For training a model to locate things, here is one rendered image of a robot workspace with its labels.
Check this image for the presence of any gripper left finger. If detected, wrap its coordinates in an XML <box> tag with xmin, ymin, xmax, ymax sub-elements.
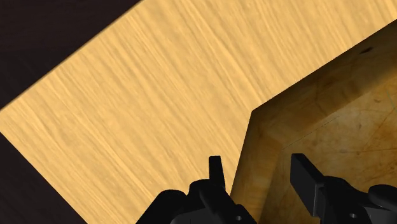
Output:
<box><xmin>136</xmin><ymin>155</ymin><xmax>258</xmax><ymax>224</ymax></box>

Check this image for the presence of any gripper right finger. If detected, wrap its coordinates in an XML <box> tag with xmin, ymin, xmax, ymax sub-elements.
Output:
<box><xmin>290</xmin><ymin>153</ymin><xmax>397</xmax><ymax>224</ymax></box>

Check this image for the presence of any brown patterned robot stand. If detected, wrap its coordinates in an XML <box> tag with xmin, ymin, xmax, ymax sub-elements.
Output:
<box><xmin>230</xmin><ymin>19</ymin><xmax>397</xmax><ymax>224</ymax></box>

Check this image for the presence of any light wooden table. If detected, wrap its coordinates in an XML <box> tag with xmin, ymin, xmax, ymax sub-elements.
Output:
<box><xmin>0</xmin><ymin>0</ymin><xmax>397</xmax><ymax>224</ymax></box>

